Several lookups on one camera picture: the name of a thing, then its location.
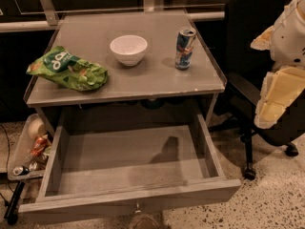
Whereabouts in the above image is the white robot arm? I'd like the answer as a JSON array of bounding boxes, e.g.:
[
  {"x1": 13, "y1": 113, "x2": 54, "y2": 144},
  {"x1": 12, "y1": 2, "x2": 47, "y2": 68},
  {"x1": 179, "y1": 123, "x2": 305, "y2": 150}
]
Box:
[{"x1": 251, "y1": 0, "x2": 305, "y2": 129}]

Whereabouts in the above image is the black stand leg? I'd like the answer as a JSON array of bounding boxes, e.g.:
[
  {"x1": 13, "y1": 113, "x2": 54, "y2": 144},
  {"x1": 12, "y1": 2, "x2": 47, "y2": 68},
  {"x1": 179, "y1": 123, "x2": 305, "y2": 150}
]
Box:
[{"x1": 4, "y1": 181, "x2": 25, "y2": 225}]

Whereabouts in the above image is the metal rail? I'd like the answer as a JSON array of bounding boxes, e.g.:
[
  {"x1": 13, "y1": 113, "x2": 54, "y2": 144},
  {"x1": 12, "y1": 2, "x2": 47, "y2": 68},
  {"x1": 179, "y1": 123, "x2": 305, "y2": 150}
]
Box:
[{"x1": 0, "y1": 0, "x2": 225, "y2": 33}]

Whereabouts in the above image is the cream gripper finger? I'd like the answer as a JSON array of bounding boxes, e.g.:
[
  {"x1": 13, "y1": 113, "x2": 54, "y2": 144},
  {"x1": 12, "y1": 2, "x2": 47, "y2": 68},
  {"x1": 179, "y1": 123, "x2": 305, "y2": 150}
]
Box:
[
  {"x1": 254, "y1": 66, "x2": 305, "y2": 129},
  {"x1": 250, "y1": 26, "x2": 274, "y2": 51}
]

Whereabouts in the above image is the black cable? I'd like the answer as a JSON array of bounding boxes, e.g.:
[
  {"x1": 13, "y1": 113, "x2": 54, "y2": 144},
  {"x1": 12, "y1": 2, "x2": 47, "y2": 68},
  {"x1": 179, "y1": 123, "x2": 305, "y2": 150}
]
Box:
[{"x1": 0, "y1": 123, "x2": 15, "y2": 208}]

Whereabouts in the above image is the clear plastic bin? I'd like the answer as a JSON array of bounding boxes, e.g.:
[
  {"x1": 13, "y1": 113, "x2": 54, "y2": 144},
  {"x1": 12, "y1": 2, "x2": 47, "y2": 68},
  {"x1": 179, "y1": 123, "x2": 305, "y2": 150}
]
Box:
[{"x1": 8, "y1": 114, "x2": 52, "y2": 180}]

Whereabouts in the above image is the dark can in bin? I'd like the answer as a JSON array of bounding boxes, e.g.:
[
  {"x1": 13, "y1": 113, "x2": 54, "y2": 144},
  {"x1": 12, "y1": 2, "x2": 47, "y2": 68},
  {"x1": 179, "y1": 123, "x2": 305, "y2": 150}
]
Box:
[{"x1": 12, "y1": 165, "x2": 30, "y2": 177}]

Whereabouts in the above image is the orange soda can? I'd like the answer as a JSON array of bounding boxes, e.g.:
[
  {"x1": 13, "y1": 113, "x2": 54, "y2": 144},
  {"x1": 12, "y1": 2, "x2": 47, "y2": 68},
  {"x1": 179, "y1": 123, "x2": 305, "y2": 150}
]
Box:
[{"x1": 30, "y1": 136, "x2": 48, "y2": 156}]

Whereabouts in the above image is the white round object in bin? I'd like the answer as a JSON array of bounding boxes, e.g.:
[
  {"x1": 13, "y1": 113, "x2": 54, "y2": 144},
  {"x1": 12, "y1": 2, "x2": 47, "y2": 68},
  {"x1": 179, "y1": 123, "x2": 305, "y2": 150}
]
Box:
[{"x1": 28, "y1": 118, "x2": 47, "y2": 139}]

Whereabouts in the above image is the black office chair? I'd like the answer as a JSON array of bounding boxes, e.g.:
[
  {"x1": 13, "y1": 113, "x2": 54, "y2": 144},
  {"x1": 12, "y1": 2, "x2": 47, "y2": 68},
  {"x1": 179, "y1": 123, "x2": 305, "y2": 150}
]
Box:
[{"x1": 210, "y1": 0, "x2": 305, "y2": 180}]

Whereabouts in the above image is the white bowl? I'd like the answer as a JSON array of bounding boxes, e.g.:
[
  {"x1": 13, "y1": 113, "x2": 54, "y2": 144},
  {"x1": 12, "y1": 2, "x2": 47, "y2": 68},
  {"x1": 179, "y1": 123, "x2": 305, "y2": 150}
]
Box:
[{"x1": 110, "y1": 35, "x2": 148, "y2": 66}]

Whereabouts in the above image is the redbull can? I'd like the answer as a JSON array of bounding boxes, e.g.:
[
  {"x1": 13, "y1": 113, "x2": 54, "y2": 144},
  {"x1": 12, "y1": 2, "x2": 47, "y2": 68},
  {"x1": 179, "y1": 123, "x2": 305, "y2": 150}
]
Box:
[{"x1": 174, "y1": 27, "x2": 196, "y2": 71}]

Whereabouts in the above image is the green chip bag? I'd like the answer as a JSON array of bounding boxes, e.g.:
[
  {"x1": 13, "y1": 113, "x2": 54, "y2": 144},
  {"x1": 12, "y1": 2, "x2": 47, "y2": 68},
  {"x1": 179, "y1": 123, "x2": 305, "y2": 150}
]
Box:
[{"x1": 27, "y1": 46, "x2": 108, "y2": 92}]

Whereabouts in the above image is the grey cabinet table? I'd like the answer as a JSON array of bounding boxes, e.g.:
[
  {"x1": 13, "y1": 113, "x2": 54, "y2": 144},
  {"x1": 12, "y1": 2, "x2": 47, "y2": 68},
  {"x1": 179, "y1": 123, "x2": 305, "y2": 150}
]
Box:
[{"x1": 23, "y1": 10, "x2": 228, "y2": 135}]

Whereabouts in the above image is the open grey top drawer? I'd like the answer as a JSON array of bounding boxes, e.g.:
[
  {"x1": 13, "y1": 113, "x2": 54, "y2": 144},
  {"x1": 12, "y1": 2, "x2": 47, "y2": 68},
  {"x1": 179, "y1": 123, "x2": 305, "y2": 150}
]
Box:
[{"x1": 19, "y1": 114, "x2": 241, "y2": 223}]

